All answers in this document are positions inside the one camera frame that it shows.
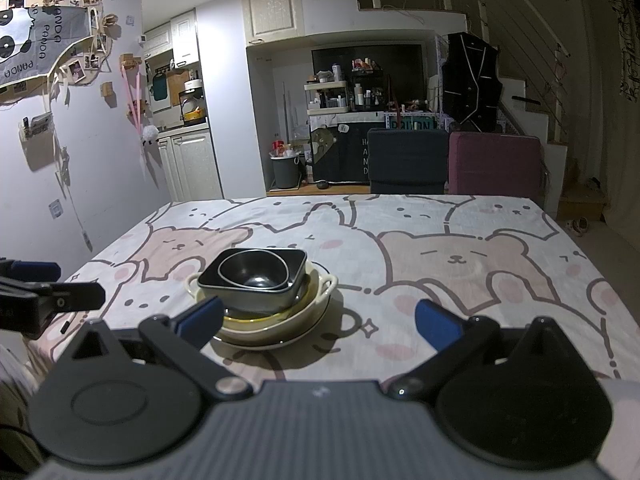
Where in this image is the white wall cabinet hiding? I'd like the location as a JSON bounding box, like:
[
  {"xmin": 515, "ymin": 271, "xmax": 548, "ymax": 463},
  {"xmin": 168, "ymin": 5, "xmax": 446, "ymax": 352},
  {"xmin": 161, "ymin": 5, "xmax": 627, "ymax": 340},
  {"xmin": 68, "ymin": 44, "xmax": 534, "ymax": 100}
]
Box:
[{"xmin": 142, "ymin": 7, "xmax": 198, "ymax": 68}]

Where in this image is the steel rectangular container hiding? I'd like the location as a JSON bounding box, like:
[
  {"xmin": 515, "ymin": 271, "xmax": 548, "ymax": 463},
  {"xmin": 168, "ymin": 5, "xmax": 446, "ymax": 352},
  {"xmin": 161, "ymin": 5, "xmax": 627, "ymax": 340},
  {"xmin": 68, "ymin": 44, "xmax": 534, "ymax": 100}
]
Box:
[{"xmin": 196, "ymin": 247, "xmax": 308, "ymax": 314}]

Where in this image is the white kitchen base cabinet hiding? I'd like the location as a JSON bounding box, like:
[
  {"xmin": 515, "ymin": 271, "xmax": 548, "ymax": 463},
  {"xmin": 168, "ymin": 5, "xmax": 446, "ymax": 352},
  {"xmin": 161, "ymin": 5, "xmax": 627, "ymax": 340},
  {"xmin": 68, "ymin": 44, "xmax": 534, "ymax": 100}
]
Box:
[{"xmin": 157, "ymin": 130, "xmax": 223, "ymax": 203}]

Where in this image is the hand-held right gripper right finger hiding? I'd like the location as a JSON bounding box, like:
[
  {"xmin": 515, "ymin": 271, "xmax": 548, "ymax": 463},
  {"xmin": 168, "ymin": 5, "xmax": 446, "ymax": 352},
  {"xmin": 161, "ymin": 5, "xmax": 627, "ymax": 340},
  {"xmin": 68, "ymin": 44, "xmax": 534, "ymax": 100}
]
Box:
[{"xmin": 385, "ymin": 299, "xmax": 592, "ymax": 402}]

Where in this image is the white plate with black rim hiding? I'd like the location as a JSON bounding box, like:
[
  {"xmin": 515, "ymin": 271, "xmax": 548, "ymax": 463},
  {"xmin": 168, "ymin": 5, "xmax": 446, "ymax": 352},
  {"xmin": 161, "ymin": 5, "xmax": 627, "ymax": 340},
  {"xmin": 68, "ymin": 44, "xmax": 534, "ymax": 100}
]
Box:
[{"xmin": 202, "ymin": 280, "xmax": 335, "ymax": 352}]

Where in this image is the small round steel bowl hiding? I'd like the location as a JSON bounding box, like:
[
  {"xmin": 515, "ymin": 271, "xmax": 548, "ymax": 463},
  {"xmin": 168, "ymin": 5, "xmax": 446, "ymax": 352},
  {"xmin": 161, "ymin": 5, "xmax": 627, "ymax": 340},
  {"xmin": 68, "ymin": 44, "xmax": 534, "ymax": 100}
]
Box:
[{"xmin": 217, "ymin": 249, "xmax": 292, "ymax": 291}]

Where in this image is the grey trash bin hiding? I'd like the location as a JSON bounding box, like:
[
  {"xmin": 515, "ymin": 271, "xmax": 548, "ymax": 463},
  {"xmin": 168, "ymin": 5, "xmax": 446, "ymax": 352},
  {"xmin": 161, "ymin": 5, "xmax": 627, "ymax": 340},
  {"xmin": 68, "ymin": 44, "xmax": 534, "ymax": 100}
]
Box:
[{"xmin": 270, "ymin": 152, "xmax": 301, "ymax": 190}]

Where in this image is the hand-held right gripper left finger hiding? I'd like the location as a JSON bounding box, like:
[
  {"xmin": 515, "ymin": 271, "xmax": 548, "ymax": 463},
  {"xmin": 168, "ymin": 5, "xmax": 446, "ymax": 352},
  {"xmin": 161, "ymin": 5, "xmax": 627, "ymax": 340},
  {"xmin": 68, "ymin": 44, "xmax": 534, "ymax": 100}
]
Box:
[{"xmin": 50, "ymin": 296, "xmax": 254, "ymax": 404}]

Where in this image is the bear printed tablecloth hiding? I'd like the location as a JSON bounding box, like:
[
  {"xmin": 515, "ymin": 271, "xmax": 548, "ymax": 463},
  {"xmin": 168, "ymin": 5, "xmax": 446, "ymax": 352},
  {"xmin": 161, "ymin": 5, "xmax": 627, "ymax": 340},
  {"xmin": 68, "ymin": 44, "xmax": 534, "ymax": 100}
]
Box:
[{"xmin": 22, "ymin": 194, "xmax": 640, "ymax": 411}]

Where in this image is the black vest with white trim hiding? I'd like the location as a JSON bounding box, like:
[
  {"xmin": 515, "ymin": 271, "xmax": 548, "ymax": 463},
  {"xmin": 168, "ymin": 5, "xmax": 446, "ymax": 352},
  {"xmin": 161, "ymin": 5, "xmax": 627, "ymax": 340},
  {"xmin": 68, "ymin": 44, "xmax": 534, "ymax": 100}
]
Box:
[{"xmin": 442, "ymin": 31, "xmax": 503, "ymax": 131}]

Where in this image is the cream bowl with handles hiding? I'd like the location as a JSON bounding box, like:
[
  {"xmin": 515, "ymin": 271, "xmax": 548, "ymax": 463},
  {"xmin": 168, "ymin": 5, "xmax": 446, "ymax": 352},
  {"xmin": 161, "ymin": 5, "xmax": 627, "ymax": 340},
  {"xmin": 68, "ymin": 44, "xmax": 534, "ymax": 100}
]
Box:
[{"xmin": 186, "ymin": 265, "xmax": 340, "ymax": 343}]

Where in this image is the wooden cutting board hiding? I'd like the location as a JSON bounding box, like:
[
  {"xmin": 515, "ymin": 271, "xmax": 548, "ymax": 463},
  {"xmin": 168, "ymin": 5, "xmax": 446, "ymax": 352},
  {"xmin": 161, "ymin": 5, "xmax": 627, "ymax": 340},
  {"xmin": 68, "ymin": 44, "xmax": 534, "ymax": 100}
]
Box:
[{"xmin": 167, "ymin": 72, "xmax": 191, "ymax": 107}]

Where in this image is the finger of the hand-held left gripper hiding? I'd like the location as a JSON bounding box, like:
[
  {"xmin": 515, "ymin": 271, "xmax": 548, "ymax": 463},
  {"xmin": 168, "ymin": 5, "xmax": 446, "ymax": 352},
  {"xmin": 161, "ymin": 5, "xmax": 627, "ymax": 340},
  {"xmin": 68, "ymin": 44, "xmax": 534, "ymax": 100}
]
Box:
[
  {"xmin": 35, "ymin": 282, "xmax": 106, "ymax": 313},
  {"xmin": 0, "ymin": 258, "xmax": 62, "ymax": 283}
]

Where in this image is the black printed curtain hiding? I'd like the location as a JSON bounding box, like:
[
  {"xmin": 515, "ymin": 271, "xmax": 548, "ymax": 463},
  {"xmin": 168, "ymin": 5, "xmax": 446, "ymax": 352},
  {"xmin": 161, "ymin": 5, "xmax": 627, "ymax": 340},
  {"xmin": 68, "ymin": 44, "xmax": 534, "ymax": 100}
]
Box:
[{"xmin": 307, "ymin": 115, "xmax": 388, "ymax": 183}]

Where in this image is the dark blue chair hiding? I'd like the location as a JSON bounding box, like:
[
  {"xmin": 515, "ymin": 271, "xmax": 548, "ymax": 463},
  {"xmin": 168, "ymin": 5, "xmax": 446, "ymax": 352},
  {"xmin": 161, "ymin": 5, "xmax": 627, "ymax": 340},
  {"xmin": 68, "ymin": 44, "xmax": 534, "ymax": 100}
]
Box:
[{"xmin": 366, "ymin": 127, "xmax": 449, "ymax": 196}]

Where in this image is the wall photo collage board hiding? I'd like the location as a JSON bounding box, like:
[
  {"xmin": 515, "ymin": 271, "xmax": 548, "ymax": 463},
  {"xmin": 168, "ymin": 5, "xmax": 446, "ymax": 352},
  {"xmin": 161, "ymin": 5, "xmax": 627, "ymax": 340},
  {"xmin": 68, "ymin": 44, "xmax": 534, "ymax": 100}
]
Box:
[{"xmin": 0, "ymin": 0, "xmax": 113, "ymax": 106}]

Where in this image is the small white floral bowl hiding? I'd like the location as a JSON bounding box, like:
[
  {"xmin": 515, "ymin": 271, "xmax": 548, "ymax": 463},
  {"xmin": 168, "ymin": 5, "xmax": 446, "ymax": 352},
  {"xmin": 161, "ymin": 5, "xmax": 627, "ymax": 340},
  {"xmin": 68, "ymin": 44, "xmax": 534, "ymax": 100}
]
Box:
[{"xmin": 220, "ymin": 305, "xmax": 306, "ymax": 323}]

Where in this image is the wall letter holder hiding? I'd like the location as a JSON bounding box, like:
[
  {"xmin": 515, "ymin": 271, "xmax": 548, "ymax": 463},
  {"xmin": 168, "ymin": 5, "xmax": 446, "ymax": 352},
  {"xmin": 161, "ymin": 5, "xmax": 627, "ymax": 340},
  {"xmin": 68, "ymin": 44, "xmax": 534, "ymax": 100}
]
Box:
[{"xmin": 20, "ymin": 112, "xmax": 53, "ymax": 138}]

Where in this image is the maroon chair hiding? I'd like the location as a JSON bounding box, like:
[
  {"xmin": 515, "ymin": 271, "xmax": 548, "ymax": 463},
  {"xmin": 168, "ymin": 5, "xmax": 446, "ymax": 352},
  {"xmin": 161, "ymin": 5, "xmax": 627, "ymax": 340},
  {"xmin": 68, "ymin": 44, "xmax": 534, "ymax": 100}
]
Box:
[{"xmin": 446, "ymin": 131, "xmax": 546, "ymax": 206}]

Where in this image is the floral hanging garment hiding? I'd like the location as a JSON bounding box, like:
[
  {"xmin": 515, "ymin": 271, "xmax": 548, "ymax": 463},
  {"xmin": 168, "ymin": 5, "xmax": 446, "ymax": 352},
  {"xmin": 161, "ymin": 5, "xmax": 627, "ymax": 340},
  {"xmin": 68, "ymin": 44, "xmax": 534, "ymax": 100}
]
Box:
[{"xmin": 607, "ymin": 0, "xmax": 640, "ymax": 106}]

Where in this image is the white storage rack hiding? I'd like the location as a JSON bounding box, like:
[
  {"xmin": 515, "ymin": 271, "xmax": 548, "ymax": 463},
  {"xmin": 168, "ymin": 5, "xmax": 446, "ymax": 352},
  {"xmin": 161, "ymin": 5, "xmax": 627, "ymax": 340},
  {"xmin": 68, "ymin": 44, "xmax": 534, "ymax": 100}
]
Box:
[{"xmin": 305, "ymin": 80, "xmax": 349, "ymax": 115}]

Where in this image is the teal printed sign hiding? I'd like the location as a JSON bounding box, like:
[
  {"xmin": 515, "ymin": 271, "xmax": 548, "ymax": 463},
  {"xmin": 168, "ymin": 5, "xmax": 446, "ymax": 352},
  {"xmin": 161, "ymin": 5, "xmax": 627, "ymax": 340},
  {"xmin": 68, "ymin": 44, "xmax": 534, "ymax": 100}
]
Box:
[{"xmin": 385, "ymin": 116, "xmax": 437, "ymax": 132}]

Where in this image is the pink ribbon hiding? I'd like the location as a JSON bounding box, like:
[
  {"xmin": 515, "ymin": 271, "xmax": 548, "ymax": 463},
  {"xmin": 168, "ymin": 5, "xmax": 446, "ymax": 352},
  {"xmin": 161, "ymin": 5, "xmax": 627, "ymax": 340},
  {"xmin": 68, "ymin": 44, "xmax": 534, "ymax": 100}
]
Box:
[{"xmin": 120, "ymin": 62, "xmax": 153, "ymax": 181}]

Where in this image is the wooden platform with drawers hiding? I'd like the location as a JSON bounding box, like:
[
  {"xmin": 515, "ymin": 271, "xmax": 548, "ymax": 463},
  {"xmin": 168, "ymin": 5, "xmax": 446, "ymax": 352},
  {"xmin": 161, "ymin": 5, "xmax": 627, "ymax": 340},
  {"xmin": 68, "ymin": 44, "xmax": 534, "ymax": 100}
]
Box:
[{"xmin": 266, "ymin": 181, "xmax": 372, "ymax": 197}]

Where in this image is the wall charging cable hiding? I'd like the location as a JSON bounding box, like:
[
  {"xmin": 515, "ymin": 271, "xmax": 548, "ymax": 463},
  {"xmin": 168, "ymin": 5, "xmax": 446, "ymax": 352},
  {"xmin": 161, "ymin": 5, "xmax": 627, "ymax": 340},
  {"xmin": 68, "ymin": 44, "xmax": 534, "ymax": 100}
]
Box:
[{"xmin": 60, "ymin": 145, "xmax": 94, "ymax": 253}]

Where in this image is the white upper cabinet door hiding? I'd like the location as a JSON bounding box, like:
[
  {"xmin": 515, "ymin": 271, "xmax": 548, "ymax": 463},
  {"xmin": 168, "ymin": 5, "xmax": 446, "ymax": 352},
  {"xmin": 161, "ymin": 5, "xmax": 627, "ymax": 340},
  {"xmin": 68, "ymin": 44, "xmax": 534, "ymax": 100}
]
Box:
[{"xmin": 241, "ymin": 0, "xmax": 306, "ymax": 43}]

